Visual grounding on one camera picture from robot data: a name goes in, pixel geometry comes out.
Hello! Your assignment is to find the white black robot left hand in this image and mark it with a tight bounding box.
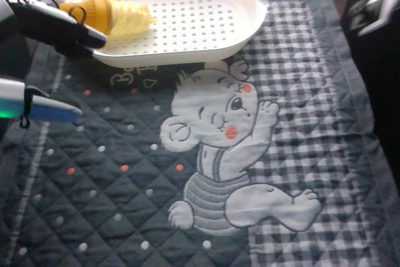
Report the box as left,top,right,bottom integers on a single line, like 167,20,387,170
0,0,108,129

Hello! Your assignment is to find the yellow toy ice cream cone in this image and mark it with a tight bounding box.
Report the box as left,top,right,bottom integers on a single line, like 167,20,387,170
58,0,158,38

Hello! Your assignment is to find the white perforated oval tray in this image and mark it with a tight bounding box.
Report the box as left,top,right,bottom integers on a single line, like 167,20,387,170
64,0,269,69

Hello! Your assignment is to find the grey quilt with printed bear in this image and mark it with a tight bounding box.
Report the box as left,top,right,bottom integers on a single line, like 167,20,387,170
0,0,400,267

